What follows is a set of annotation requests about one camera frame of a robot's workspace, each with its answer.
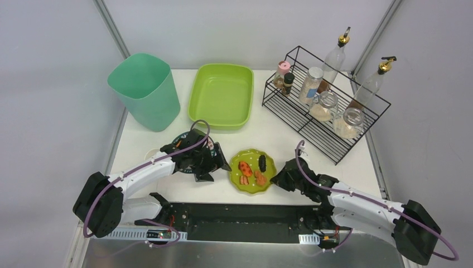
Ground white grain shaker jar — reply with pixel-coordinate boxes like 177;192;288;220
298;67;324;104

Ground lime green plastic basin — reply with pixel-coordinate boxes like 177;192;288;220
187;63;254;130

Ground pork belly piece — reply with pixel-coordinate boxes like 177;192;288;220
239;175;249;185

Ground teal plastic bin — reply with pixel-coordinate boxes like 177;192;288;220
107;53;180;132

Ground small black cap spice bottle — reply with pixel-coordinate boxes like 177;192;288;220
282;72;295;96

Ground fried chicken nugget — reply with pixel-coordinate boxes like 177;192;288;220
254;170;267;186

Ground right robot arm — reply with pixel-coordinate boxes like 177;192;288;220
271;157;441;266

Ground black sea cucumber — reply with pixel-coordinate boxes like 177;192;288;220
258;155;267;173

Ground glass jar beige contents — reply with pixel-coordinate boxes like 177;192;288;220
309;91;339;122

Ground tall oil bottle gold pump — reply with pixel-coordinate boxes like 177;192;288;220
317;27;351;93

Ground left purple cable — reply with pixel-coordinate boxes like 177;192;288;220
83;119;211;240

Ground black wire rack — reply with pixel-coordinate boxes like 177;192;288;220
262;45;391;164

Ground large glass jar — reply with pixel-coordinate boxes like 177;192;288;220
332;107;364;139

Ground white plate teal rim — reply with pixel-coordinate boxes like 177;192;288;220
172;131;216;174

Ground oil bottle gold spout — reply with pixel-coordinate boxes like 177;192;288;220
348;56;397;110

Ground orange grilled fish piece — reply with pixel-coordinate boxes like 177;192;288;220
238;161;253;178

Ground green dotted plate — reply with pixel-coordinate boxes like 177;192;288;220
229;149;277;194

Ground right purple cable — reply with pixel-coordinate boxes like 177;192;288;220
294;140;460;262

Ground pink white mug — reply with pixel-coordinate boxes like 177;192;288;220
144;149;160;160

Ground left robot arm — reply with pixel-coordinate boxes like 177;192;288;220
73;129;231;238

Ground pink lid spice jar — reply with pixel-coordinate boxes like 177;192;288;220
273;61;291;89

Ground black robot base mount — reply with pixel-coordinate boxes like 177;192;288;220
153;203;343;248

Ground purple cable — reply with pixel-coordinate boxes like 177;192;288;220
294;140;460;262
83;119;211;240

